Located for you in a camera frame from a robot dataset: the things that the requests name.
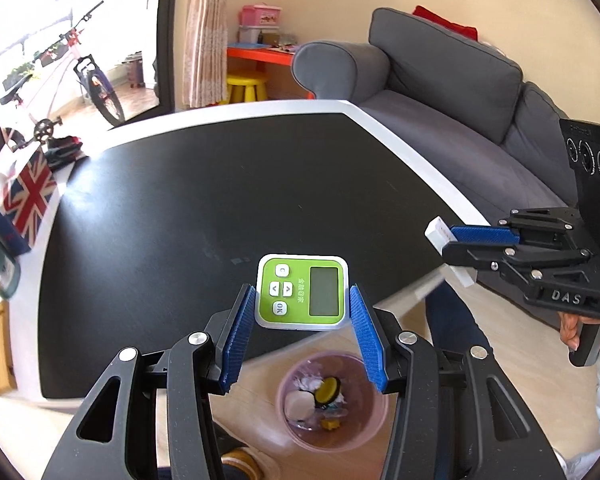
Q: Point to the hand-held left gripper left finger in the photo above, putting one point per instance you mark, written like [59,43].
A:
[237,340]

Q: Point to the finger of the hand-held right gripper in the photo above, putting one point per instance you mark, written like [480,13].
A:
[480,235]
[472,254]

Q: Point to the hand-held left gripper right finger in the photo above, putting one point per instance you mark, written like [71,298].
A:
[370,340]

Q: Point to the small white box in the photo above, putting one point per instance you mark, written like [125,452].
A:
[437,232]

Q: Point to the white tissue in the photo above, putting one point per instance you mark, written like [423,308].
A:
[307,380]

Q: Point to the green digital timer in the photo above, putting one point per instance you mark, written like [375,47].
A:
[300,290]

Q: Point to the yellow toy block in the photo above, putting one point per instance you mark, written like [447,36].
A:
[330,425]

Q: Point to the pink plastic waste bin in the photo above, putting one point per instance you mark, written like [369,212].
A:
[350,435]

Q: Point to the person's right hand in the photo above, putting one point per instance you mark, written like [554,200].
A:
[570,332]

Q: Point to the person's leg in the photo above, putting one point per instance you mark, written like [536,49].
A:
[455,320]

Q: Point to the white round lid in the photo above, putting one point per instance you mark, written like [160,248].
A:
[300,405]

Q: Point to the grey sofa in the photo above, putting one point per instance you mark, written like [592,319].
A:
[430,95]

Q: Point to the red cushion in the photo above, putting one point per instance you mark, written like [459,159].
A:
[447,20]

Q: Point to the union jack bag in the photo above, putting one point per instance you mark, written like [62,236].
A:
[27,195]

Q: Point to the dark shoes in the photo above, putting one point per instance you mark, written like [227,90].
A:
[65,150]

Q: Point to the yellow stool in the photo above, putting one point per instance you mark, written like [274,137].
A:
[246,81]

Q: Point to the clutter of small toys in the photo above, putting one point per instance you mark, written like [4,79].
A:
[284,44]

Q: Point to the bicycle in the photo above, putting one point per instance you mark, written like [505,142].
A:
[102,92]

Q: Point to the red small table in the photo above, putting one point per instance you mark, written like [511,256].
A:
[260,54]

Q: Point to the purple suitcase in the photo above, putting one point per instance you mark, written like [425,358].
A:
[136,70]

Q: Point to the grey storage box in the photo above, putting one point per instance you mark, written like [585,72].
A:
[255,35]

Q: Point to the patterned curtain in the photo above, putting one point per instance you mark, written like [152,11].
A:
[205,35]

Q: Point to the pink storage box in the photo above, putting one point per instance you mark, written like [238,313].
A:
[261,16]

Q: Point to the dark door frame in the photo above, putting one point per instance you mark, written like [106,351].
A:
[162,35]

